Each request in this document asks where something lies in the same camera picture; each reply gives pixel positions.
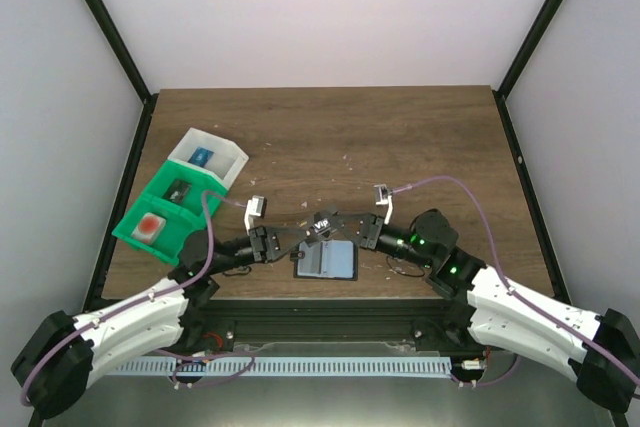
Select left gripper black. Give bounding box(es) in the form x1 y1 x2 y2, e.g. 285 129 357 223
207 226 308 276

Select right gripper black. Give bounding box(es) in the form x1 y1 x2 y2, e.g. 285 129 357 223
332 213 435 269

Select black VIP card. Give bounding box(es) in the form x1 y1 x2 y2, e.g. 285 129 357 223
310 213 336 238

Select black leather card holder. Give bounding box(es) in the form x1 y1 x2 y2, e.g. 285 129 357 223
290 240 358 281

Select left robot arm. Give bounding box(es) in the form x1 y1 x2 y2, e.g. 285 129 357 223
11 226 319 419

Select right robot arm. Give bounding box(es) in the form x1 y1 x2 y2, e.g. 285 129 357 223
309 209 639 413

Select blue card in bin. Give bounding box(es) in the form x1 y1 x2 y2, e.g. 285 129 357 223
188 147 214 168

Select dark card in bin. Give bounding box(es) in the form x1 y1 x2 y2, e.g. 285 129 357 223
163 179 192 205

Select red and white card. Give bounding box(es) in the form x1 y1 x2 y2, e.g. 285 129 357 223
131 212 166 245

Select white plastic bin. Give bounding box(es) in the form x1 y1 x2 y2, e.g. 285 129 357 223
167 128 249 190

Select green plastic bin front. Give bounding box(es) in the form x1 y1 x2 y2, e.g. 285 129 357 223
112 194 204 266

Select green plastic bin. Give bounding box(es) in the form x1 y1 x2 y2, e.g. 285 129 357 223
112 194 204 266
142 160 229 228

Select green plastic bin middle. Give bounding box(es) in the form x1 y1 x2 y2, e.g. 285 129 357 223
142 160 229 228

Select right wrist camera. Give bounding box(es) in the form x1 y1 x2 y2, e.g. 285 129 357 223
374 184 393 225

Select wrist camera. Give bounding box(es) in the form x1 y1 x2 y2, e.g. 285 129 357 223
374 184 393 225
244 195 267 232

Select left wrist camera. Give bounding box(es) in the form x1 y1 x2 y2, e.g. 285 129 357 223
244 195 267 232

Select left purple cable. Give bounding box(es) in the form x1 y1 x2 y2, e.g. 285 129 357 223
19 190 251 408

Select purple cable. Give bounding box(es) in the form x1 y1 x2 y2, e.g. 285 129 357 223
392 175 634 398
19 190 251 408

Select black aluminium frame rail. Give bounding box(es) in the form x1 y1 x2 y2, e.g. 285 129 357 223
170 298 485 356

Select light blue cable duct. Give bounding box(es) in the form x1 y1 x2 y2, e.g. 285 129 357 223
111 356 452 378

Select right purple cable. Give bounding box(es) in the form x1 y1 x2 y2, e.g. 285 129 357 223
392 175 634 398

